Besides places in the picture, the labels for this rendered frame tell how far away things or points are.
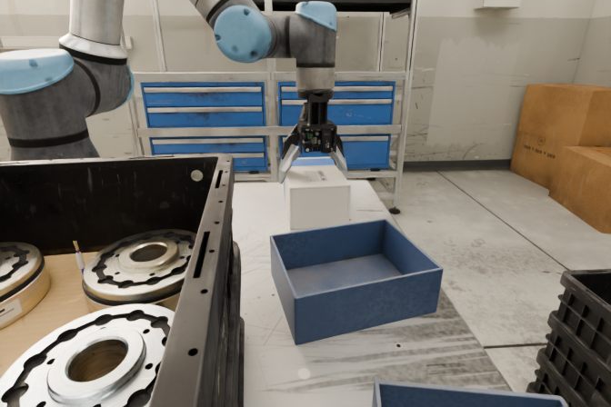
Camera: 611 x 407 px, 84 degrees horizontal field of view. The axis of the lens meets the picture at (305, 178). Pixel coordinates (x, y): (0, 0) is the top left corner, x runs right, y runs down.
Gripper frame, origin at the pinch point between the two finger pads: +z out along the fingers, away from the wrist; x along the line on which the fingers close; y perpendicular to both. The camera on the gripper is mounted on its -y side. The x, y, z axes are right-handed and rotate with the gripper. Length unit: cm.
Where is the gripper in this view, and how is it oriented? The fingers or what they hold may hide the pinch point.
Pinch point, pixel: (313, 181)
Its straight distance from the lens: 75.4
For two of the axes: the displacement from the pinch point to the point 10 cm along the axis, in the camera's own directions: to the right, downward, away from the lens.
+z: 0.0, 9.4, 3.4
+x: 9.9, -0.4, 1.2
